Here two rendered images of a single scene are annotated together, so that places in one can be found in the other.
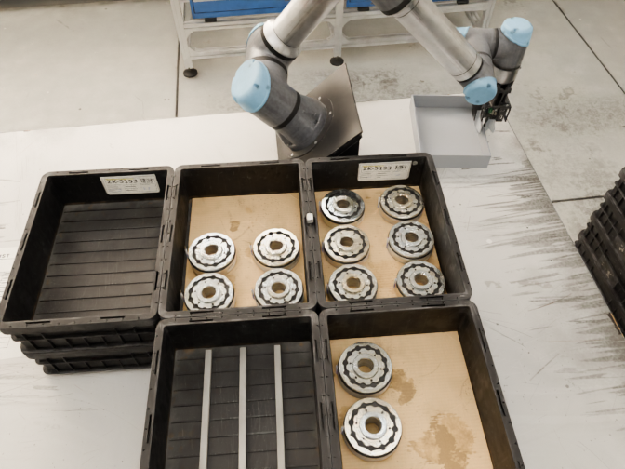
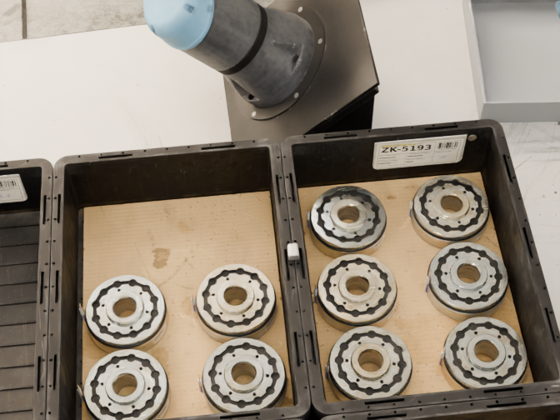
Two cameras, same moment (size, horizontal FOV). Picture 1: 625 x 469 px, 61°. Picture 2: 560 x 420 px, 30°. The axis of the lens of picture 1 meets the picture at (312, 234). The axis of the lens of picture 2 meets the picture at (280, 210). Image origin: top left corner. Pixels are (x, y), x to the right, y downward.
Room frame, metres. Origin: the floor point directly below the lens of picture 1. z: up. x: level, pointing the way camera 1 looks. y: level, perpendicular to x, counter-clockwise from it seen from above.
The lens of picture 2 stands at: (0.02, 0.02, 2.03)
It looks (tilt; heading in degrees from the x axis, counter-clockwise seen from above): 56 degrees down; 0
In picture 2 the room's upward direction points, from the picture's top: 2 degrees counter-clockwise
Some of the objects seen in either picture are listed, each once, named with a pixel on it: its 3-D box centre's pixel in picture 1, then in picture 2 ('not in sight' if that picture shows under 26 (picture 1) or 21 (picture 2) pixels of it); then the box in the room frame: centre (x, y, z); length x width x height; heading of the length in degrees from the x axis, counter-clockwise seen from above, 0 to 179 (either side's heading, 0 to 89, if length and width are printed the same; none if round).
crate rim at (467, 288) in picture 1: (380, 224); (414, 257); (0.70, -0.15, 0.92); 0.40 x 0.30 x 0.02; 4
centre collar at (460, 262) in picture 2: (411, 237); (468, 273); (0.70, -0.22, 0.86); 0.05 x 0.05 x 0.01
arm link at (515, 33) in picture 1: (511, 43); not in sight; (1.19, -0.50, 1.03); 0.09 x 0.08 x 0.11; 88
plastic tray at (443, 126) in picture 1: (447, 129); (532, 49); (1.21, -0.41, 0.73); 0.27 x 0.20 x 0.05; 179
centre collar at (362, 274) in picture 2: (346, 242); (357, 286); (0.69, -0.08, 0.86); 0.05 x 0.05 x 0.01
